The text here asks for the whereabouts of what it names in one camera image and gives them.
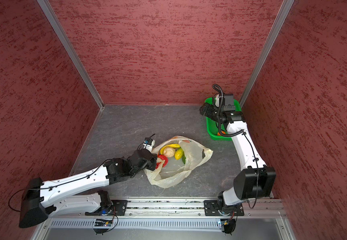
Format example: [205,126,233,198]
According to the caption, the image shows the aluminium corner post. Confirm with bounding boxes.
[239,0,294,107]
[37,0,105,111]

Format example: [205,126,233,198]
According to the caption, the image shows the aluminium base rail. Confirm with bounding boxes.
[111,197,288,219]

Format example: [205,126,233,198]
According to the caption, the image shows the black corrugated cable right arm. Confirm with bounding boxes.
[211,83,245,138]

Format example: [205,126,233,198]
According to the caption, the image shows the aluminium corner post left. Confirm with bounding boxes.
[37,0,105,111]

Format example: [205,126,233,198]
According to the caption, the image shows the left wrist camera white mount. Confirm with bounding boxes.
[142,137,155,152]

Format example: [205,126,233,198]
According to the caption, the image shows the aluminium corner post right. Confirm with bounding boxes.
[239,0,294,107]

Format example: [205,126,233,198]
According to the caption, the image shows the perforated cable duct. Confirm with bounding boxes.
[50,218,221,231]

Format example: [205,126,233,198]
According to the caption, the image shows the red pepper fruit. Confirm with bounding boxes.
[155,155,168,169]

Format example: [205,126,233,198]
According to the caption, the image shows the yellow green mango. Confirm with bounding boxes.
[174,148,184,160]

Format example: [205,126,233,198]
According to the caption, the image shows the right controller board with wires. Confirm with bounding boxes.
[220,213,236,235]

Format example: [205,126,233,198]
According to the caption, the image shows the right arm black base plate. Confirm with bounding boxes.
[203,200,244,217]

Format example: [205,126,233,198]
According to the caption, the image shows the controller board with wires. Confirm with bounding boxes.
[93,206,119,235]
[220,213,236,235]

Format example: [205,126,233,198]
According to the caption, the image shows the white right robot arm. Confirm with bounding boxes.
[199,103,276,216]

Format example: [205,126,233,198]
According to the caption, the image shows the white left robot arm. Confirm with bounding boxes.
[19,149,157,229]

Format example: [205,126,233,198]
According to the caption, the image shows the translucent yellow plastic bag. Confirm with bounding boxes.
[144,136,213,189]

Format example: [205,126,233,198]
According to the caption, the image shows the left controller board with wires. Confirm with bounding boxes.
[93,206,119,235]

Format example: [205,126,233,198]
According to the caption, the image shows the green plastic basket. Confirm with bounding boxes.
[204,97,241,142]

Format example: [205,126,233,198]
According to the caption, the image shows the beige round fruit in bag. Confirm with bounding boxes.
[163,147,176,158]

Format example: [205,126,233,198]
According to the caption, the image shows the yellow banana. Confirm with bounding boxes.
[159,143,181,156]

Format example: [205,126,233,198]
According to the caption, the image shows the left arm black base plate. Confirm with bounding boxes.
[85,200,128,217]

